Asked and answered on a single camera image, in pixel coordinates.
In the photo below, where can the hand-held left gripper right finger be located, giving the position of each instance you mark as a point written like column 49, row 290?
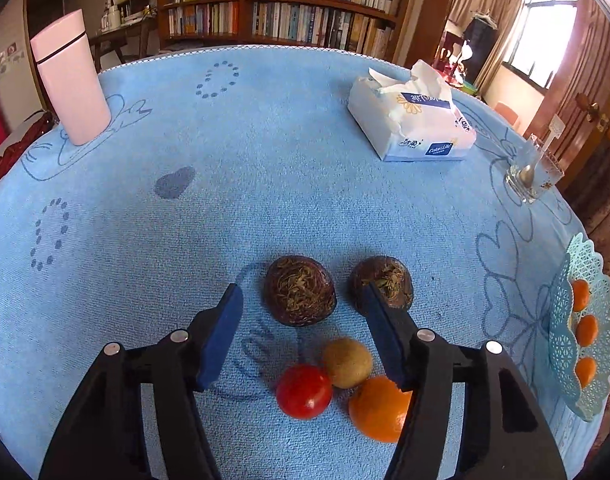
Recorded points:
column 389, row 340

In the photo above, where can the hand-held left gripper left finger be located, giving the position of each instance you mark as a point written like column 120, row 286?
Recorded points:
column 220, row 330

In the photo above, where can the brown kiwi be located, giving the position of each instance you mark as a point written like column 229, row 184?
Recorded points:
column 347, row 362

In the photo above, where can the dark brown round fruit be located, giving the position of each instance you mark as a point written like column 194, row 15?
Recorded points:
column 391, row 280
column 299, row 290

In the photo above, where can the red tomato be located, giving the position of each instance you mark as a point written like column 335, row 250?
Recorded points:
column 304, row 392

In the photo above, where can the light blue lattice fruit plate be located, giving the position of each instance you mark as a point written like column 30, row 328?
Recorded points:
column 560, row 330

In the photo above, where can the blue patterned table cloth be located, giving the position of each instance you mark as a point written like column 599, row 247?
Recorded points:
column 285, row 185

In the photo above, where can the small mandarin orange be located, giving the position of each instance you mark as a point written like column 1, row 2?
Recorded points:
column 580, row 295
column 586, row 371
column 587, row 330

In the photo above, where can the glass cup with spoon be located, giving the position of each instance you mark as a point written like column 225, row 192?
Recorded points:
column 532, row 170

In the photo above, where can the white tissue pack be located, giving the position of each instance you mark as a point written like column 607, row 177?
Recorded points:
column 410, row 115

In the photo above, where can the pink thermos bottle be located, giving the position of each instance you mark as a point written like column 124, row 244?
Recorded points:
column 70, row 77

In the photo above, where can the wooden door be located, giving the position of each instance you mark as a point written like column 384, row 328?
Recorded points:
column 592, row 95

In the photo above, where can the wooden bookshelf with books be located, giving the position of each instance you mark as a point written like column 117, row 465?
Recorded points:
column 285, row 2

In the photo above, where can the cluttered wooden side shelf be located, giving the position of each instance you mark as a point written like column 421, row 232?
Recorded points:
column 122, row 10

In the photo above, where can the window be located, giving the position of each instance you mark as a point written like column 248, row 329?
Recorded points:
column 545, row 25

